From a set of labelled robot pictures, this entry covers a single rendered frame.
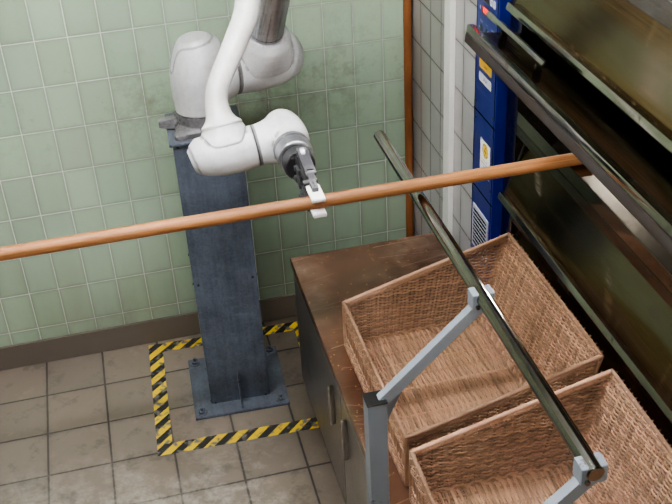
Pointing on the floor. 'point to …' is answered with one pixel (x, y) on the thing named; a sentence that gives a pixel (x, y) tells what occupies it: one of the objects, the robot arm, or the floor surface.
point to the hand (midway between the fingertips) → (316, 201)
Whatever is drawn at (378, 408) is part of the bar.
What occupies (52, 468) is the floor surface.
